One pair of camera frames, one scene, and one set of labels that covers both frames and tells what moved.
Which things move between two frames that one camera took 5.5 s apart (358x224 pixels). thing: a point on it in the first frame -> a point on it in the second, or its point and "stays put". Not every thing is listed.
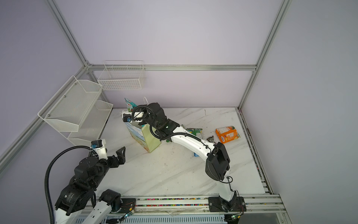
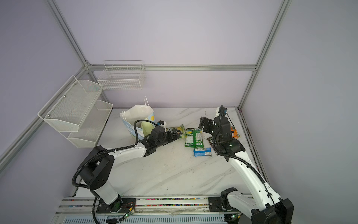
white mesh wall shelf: [74, 111] stays put
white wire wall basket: [118, 75] stays put
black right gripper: [146, 108] -> [208, 122]
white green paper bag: [146, 135] stays put
